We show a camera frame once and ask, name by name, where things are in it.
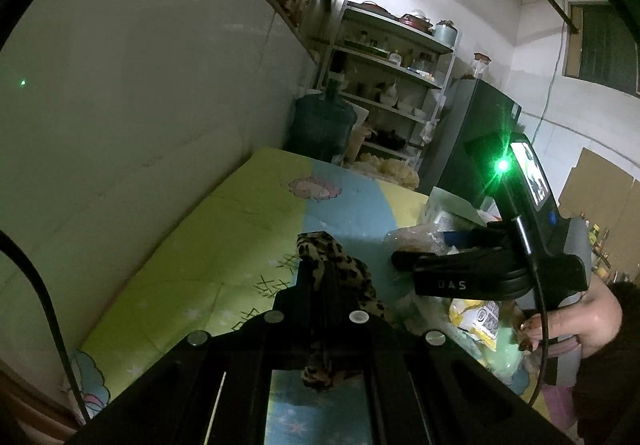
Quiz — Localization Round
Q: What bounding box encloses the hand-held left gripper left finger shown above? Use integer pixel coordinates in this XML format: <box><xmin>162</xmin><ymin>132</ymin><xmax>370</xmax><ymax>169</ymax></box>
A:
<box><xmin>75</xmin><ymin>265</ymin><xmax>327</xmax><ymax>445</ymax></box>

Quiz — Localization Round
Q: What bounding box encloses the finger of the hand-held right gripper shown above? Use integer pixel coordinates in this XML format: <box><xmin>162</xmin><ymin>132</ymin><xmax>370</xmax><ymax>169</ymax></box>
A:
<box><xmin>391</xmin><ymin>245</ymin><xmax>507</xmax><ymax>273</ymax></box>

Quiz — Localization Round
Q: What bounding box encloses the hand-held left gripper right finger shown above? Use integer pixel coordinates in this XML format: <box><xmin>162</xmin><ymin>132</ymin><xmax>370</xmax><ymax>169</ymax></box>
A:
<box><xmin>326</xmin><ymin>269</ymin><xmax>576</xmax><ymax>445</ymax></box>

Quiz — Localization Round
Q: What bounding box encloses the leopard print cloth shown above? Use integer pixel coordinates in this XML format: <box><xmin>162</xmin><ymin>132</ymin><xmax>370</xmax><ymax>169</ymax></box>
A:
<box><xmin>296</xmin><ymin>230</ymin><xmax>388</xmax><ymax>393</ymax></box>

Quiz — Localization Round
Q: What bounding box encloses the person's right hand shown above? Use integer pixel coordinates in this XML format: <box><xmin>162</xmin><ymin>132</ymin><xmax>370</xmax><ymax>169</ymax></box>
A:
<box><xmin>517</xmin><ymin>310</ymin><xmax>576</xmax><ymax>354</ymax></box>

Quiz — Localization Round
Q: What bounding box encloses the clear plastic bag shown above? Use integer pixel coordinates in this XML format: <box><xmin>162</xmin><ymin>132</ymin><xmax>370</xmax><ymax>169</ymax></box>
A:
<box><xmin>382</xmin><ymin>224</ymin><xmax>453</xmax><ymax>278</ymax></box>

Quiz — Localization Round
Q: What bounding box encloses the pale green packet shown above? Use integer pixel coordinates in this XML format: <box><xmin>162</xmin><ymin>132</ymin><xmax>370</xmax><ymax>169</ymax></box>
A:
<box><xmin>424</xmin><ymin>186</ymin><xmax>490</xmax><ymax>232</ymax></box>

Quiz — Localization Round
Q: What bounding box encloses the white bottle with black cap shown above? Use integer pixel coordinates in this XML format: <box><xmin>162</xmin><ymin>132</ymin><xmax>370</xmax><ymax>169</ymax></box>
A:
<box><xmin>446</xmin><ymin>297</ymin><xmax>507</xmax><ymax>342</ymax></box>

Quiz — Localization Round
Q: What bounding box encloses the brown cardboard sheet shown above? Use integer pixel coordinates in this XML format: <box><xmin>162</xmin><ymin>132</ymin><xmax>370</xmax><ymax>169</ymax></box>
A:
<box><xmin>556</xmin><ymin>148</ymin><xmax>640</xmax><ymax>238</ymax></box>

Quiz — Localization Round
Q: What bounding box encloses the printed pastel bed sheet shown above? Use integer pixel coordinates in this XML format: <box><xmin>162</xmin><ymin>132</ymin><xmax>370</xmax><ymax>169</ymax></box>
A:
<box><xmin>60</xmin><ymin>145</ymin><xmax>543</xmax><ymax>445</ymax></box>

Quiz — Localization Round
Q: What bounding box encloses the black frying pan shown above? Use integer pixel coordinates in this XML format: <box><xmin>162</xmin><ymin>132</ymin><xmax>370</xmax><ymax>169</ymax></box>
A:
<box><xmin>374</xmin><ymin>126</ymin><xmax>407</xmax><ymax>149</ymax></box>

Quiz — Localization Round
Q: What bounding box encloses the dark refrigerator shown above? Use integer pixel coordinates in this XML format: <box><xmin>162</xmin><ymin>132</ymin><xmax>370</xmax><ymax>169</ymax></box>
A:
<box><xmin>417</xmin><ymin>78</ymin><xmax>523</xmax><ymax>206</ymax></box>

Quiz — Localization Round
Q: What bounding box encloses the person's dark top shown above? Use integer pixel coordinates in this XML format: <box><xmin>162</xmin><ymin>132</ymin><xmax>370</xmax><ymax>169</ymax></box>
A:
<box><xmin>574</xmin><ymin>279</ymin><xmax>640</xmax><ymax>445</ymax></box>

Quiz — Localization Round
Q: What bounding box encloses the pink garment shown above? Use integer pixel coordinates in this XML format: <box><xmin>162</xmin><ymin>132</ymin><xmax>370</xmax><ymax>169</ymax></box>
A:
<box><xmin>542</xmin><ymin>384</ymin><xmax>578</xmax><ymax>428</ymax></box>

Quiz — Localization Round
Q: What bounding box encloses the white ceramic jug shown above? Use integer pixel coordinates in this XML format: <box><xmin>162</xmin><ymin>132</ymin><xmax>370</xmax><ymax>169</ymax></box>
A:
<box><xmin>379</xmin><ymin>79</ymin><xmax>402</xmax><ymax>109</ymax></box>

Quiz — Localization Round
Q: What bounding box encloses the blue water jug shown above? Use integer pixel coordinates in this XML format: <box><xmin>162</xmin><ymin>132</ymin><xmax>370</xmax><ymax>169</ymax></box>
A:
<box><xmin>289</xmin><ymin>79</ymin><xmax>359</xmax><ymax>164</ymax></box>

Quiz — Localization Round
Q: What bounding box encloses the white metal shelf rack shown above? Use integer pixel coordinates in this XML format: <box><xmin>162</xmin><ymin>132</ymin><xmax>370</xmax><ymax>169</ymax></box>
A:
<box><xmin>312</xmin><ymin>0</ymin><xmax>461</xmax><ymax>176</ymax></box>

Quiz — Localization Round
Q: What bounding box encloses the glass jar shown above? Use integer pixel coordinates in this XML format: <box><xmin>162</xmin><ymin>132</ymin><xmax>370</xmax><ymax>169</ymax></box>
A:
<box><xmin>472</xmin><ymin>52</ymin><xmax>494</xmax><ymax>79</ymax></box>

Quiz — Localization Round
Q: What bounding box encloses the dark window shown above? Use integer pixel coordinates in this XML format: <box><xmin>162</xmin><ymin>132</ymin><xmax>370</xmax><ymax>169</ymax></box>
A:
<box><xmin>562</xmin><ymin>0</ymin><xmax>640</xmax><ymax>99</ymax></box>

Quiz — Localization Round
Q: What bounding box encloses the red cooking pot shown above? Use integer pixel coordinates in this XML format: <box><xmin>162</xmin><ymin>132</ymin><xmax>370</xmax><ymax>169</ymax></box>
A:
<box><xmin>399</xmin><ymin>12</ymin><xmax>434</xmax><ymax>30</ymax></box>

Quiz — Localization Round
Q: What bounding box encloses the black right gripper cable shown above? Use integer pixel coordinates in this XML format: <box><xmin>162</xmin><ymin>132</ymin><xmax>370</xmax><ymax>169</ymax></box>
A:
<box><xmin>500</xmin><ymin>172</ymin><xmax>552</xmax><ymax>408</ymax></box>

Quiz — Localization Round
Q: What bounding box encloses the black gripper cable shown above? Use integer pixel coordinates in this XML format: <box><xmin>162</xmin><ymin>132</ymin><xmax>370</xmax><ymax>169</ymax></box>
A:
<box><xmin>500</xmin><ymin>172</ymin><xmax>552</xmax><ymax>408</ymax></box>
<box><xmin>0</xmin><ymin>229</ymin><xmax>94</xmax><ymax>426</ymax></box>

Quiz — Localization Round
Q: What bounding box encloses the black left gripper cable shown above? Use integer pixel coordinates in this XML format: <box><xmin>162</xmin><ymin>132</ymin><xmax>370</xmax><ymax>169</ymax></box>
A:
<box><xmin>0</xmin><ymin>229</ymin><xmax>94</xmax><ymax>426</ymax></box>

